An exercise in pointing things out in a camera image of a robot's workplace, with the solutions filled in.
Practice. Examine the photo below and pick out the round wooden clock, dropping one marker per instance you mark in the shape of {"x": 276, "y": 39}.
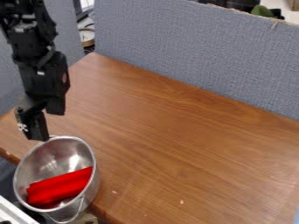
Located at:
{"x": 87, "y": 36}

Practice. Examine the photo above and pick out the green object behind partition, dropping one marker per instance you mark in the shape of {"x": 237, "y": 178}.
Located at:
{"x": 261, "y": 10}

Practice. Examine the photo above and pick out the stainless steel pot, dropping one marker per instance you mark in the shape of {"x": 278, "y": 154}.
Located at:
{"x": 61, "y": 155}

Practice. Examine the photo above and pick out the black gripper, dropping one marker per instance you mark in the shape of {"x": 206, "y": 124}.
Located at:
{"x": 46, "y": 82}

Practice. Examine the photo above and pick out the white grey equipment corner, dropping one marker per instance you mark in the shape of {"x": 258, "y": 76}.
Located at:
{"x": 11, "y": 215}

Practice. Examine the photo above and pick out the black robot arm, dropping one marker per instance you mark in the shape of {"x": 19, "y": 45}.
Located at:
{"x": 30, "y": 32}

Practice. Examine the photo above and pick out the red plastic block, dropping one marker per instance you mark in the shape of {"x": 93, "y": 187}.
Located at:
{"x": 58, "y": 188}

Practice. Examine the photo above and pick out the grey fabric partition panel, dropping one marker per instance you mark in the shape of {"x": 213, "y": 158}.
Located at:
{"x": 236, "y": 54}

